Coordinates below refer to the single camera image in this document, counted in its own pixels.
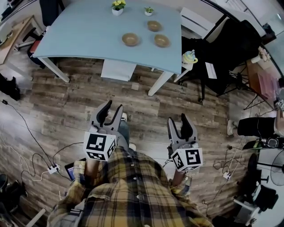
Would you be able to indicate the light wooden desk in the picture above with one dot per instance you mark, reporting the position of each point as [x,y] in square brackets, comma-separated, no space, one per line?
[13,40]

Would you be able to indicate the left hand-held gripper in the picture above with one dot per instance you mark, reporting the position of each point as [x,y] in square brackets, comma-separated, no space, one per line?
[95,144]

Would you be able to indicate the black bag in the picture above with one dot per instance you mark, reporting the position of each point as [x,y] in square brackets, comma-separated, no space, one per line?
[9,87]

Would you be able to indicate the dark laptop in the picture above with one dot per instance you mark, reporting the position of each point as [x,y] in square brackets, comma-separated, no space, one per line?
[70,171]

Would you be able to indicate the brown side table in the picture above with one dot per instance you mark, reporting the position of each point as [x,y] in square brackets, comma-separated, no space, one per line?
[253,79]

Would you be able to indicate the black tripod equipment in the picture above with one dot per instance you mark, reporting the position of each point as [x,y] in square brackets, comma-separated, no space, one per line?
[255,184]

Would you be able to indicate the white table leg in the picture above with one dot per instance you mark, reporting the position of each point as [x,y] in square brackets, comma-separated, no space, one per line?
[159,83]

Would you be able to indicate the person's left forearm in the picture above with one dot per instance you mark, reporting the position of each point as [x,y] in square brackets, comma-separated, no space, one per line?
[92,170]

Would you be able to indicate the pink box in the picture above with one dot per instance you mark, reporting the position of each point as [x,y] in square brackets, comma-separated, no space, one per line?
[268,85]

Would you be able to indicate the colourful toy cup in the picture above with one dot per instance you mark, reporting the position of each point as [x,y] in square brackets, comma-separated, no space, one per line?
[189,58]

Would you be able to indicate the person's yellow plaid shirt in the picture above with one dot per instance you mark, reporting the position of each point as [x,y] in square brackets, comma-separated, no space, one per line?
[133,190]

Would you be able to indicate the small white power strip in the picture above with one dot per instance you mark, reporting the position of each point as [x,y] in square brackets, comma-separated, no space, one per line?
[226,175]

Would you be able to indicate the black equipment pile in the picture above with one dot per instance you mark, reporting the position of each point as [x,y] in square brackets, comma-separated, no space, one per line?
[11,192]

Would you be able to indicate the black mesh office chair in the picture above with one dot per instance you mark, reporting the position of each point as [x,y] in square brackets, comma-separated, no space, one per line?
[233,51]

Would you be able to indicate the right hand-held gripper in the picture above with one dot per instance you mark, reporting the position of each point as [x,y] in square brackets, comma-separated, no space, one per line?
[190,158]

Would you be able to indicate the brown bowl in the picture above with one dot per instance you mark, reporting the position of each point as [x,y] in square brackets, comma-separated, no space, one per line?
[131,39]
[162,40]
[154,26]

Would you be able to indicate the person's leg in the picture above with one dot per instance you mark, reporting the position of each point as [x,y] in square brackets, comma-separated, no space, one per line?
[124,135]

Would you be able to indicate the white stool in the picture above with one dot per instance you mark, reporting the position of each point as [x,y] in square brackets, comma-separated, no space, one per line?
[117,69]

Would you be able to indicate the standing fan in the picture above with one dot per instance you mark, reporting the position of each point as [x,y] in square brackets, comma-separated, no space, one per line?
[278,169]

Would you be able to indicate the yellow flower pot plant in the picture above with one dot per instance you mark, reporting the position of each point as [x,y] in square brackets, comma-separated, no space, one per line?
[117,11]

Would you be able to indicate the person's white shoe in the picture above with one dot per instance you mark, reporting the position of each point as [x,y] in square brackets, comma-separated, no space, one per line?
[132,146]
[124,116]

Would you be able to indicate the small green pot plant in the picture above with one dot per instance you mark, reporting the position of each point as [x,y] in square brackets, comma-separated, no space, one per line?
[148,12]

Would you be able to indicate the red and black chair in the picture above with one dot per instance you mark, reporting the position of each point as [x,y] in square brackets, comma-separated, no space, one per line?
[34,47]

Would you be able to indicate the white slatted chair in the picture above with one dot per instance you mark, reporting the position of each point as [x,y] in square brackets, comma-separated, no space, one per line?
[195,21]

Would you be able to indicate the white paper sheet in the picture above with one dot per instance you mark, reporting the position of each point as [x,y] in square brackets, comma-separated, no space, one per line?
[211,70]

